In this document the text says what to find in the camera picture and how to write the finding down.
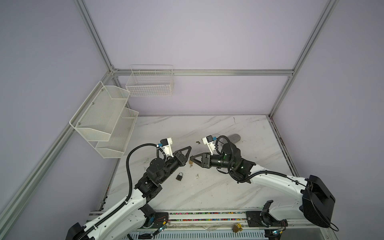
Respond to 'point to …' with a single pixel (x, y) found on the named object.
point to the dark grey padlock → (179, 176)
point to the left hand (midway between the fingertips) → (191, 148)
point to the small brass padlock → (190, 162)
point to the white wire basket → (151, 80)
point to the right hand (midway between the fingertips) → (191, 160)
